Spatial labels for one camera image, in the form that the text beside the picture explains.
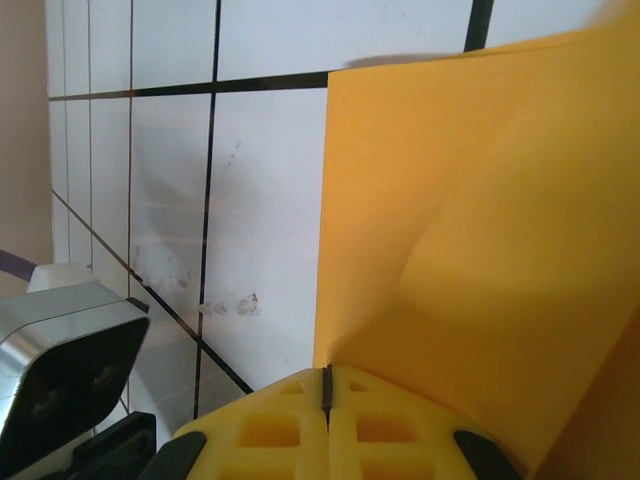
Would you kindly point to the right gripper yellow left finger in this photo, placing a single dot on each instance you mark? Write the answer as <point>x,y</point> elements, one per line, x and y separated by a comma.
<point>260,435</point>

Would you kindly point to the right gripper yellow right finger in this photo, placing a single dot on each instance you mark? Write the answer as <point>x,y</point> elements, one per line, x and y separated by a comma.
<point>400,440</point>

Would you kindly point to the orange square paper sheet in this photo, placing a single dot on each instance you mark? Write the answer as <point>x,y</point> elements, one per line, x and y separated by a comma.
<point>475,200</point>

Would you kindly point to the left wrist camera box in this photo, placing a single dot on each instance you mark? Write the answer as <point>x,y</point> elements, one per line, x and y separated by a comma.
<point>60,320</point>

